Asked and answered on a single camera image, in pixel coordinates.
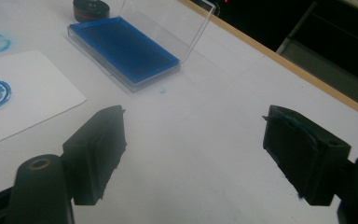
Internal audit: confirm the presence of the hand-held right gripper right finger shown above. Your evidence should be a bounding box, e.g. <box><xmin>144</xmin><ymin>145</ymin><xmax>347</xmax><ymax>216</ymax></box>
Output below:
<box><xmin>262</xmin><ymin>105</ymin><xmax>358</xmax><ymax>224</ymax></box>

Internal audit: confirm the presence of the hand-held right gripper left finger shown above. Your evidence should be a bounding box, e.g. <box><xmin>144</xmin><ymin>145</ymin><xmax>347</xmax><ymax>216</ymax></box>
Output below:
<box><xmin>6</xmin><ymin>105</ymin><xmax>128</xmax><ymax>224</ymax></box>

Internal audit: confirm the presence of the blue ink pad clear case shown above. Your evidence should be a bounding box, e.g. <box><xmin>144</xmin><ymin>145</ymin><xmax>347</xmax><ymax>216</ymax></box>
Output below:
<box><xmin>67</xmin><ymin>0</ymin><xmax>220</xmax><ymax>93</ymax></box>

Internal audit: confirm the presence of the black stamp with crystal handle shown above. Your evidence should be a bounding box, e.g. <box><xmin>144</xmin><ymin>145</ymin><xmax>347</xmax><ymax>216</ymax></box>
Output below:
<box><xmin>73</xmin><ymin>0</ymin><xmax>111</xmax><ymax>23</ymax></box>

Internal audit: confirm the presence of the white paper sheet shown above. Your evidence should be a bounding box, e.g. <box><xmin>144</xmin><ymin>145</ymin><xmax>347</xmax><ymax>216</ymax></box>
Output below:
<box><xmin>0</xmin><ymin>49</ymin><xmax>88</xmax><ymax>149</ymax></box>

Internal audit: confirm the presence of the white metal desk frame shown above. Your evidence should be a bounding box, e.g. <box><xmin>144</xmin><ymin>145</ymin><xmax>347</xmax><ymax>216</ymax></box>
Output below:
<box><xmin>275</xmin><ymin>0</ymin><xmax>321</xmax><ymax>54</ymax></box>

